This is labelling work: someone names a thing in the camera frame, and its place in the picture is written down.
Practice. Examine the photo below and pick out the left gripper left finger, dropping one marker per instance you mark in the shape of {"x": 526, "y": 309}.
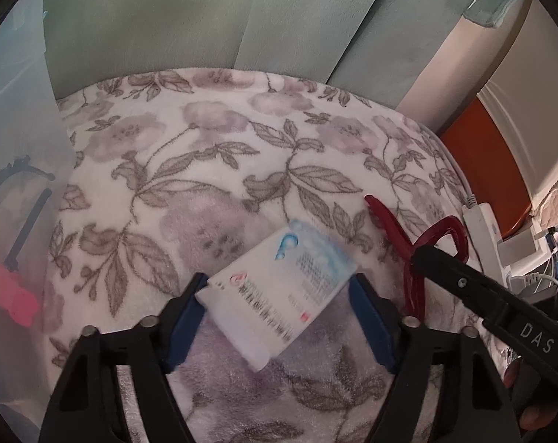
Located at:
{"x": 180, "y": 321}

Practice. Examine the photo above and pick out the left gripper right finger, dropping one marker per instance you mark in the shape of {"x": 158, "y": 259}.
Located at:
{"x": 378, "y": 318}

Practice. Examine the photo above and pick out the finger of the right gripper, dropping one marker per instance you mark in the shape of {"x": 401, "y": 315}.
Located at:
{"x": 483, "y": 296}

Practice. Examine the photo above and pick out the red hair claw clip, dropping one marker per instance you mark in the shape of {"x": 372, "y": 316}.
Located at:
{"x": 413, "y": 281}

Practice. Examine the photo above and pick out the blue white medicine box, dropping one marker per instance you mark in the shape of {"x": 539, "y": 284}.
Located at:
{"x": 269, "y": 296}

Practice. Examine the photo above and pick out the black beaded headband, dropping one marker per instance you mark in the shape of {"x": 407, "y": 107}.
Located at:
{"x": 25, "y": 191}

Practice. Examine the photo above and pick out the right human hand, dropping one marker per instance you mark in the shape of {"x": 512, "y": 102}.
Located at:
{"x": 535, "y": 401}

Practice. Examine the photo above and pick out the white charger adapter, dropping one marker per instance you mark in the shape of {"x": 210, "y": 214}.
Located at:
{"x": 525, "y": 250}

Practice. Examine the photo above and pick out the white power strip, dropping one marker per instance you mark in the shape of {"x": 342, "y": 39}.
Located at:
{"x": 484, "y": 232}

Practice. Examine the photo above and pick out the pink plastic stick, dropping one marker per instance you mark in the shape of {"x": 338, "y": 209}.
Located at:
{"x": 16, "y": 298}

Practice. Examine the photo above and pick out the white headboard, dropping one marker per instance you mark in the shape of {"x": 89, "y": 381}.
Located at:
{"x": 521, "y": 97}

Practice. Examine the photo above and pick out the clear plastic storage bin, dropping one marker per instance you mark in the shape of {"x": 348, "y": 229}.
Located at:
{"x": 36, "y": 160}

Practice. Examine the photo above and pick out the green curtain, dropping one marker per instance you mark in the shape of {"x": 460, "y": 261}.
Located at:
{"x": 374, "y": 48}

